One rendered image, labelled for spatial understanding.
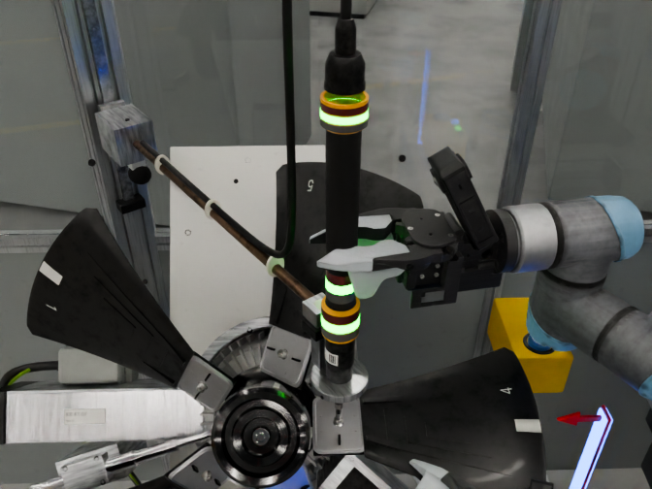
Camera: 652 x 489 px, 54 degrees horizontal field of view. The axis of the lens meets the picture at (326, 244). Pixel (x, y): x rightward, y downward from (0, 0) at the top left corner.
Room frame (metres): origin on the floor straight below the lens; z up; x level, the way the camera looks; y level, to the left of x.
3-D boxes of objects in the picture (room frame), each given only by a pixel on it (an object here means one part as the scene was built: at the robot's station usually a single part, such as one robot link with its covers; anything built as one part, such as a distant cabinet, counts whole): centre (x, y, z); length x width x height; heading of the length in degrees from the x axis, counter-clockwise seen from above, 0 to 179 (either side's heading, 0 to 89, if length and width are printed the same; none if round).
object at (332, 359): (0.54, -0.02, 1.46); 0.04 x 0.04 x 0.46
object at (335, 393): (0.54, -0.01, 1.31); 0.09 x 0.07 x 0.10; 37
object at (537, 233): (0.58, -0.21, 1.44); 0.08 x 0.05 x 0.08; 12
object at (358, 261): (0.51, -0.04, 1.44); 0.09 x 0.03 x 0.06; 110
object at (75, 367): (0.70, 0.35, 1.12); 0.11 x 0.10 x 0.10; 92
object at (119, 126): (1.04, 0.36, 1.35); 0.10 x 0.07 x 0.08; 37
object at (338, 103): (0.54, -0.02, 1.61); 0.04 x 0.04 x 0.03
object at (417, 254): (0.52, -0.08, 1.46); 0.09 x 0.05 x 0.02; 110
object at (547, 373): (0.84, -0.37, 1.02); 0.16 x 0.10 x 0.11; 2
